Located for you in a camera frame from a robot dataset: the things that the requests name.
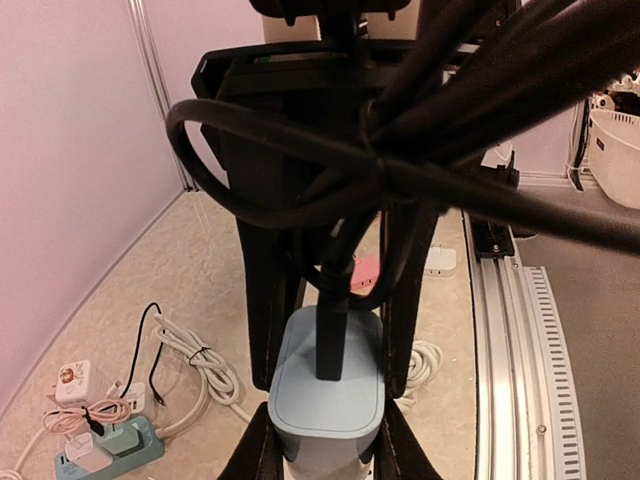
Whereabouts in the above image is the purple power strip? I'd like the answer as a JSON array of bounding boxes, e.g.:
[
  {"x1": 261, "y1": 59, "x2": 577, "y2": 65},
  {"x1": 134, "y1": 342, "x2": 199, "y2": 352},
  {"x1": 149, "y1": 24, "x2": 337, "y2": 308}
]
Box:
[{"x1": 359, "y1": 339, "x2": 445, "y2": 480}]

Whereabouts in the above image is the white plastic basket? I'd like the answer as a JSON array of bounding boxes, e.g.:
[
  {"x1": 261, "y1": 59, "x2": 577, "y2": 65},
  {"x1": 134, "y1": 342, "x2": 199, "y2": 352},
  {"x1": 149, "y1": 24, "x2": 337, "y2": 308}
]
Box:
[{"x1": 588, "y1": 109, "x2": 639, "y2": 210}]

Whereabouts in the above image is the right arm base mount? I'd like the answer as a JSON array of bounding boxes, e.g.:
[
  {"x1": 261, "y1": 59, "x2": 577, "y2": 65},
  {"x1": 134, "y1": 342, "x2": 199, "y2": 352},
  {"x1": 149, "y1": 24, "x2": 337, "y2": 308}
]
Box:
[{"x1": 472, "y1": 164, "x2": 521, "y2": 261}]

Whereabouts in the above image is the teal power strip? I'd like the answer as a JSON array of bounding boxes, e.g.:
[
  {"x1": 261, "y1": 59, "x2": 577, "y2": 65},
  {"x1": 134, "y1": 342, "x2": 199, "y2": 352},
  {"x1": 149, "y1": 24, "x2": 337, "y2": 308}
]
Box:
[{"x1": 53, "y1": 312, "x2": 251, "y2": 476}]

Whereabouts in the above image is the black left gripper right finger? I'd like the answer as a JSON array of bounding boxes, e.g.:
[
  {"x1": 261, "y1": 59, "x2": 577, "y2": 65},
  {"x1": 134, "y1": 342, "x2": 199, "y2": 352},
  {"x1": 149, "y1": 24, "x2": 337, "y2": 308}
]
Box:
[{"x1": 373, "y1": 400, "x2": 443, "y2": 480}]

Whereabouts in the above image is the white flat charger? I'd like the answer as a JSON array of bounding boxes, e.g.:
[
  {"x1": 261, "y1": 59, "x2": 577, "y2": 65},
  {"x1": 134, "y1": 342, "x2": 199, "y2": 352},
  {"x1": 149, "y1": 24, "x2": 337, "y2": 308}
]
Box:
[{"x1": 424, "y1": 246, "x2": 458, "y2": 278}]

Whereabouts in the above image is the small white cube charger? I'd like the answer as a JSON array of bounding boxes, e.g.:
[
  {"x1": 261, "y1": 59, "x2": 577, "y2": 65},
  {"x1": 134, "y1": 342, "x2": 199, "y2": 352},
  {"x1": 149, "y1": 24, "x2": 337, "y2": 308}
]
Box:
[{"x1": 42, "y1": 399, "x2": 131, "y2": 473}]

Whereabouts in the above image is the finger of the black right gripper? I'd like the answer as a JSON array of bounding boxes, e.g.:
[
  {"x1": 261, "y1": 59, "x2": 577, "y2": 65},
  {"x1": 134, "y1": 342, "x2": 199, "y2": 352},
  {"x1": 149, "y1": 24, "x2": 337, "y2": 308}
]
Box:
[
  {"x1": 379, "y1": 200, "x2": 440, "y2": 399},
  {"x1": 237, "y1": 220, "x2": 295, "y2": 391}
]

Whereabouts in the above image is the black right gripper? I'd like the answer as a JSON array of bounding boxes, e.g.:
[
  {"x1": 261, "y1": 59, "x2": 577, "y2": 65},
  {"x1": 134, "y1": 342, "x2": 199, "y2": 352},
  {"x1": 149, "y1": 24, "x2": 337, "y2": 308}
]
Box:
[{"x1": 192, "y1": 40, "x2": 414, "y2": 231}]

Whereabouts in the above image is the white cube socket adapter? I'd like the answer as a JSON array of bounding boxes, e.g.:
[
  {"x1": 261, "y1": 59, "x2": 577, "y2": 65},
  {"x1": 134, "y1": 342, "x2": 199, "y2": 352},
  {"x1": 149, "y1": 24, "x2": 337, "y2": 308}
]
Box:
[{"x1": 55, "y1": 360, "x2": 92, "y2": 407}]

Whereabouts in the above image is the blue charger with black cable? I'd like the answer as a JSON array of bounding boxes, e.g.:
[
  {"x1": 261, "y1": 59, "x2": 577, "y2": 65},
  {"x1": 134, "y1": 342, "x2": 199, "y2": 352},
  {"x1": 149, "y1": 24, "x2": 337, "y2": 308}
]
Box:
[{"x1": 164, "y1": 0, "x2": 640, "y2": 480}]

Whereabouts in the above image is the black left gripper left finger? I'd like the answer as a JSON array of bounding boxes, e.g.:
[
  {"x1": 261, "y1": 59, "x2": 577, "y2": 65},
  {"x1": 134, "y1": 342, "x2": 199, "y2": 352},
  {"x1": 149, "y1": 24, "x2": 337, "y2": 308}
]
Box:
[{"x1": 218, "y1": 402, "x2": 284, "y2": 480}]

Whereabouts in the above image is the pink flat charger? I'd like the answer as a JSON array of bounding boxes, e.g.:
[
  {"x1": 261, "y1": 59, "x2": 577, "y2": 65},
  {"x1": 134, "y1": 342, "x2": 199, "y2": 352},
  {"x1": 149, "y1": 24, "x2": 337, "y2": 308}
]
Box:
[{"x1": 350, "y1": 256, "x2": 380, "y2": 294}]

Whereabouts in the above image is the aluminium front rail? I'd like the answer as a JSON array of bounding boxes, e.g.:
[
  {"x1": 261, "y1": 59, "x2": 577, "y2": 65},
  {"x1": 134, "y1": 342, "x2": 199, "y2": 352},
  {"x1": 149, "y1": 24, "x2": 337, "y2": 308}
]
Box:
[{"x1": 463, "y1": 214, "x2": 587, "y2": 479}]

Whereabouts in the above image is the right aluminium frame post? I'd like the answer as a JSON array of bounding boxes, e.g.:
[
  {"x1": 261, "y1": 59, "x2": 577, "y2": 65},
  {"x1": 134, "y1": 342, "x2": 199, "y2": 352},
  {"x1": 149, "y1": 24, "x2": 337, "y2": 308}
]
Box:
[{"x1": 566, "y1": 98, "x2": 591, "y2": 192}]

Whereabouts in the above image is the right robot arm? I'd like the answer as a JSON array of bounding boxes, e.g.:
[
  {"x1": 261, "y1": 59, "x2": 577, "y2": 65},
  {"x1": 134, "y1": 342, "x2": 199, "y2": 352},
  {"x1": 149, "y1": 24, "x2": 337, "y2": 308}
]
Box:
[{"x1": 171, "y1": 1, "x2": 448, "y2": 398}]

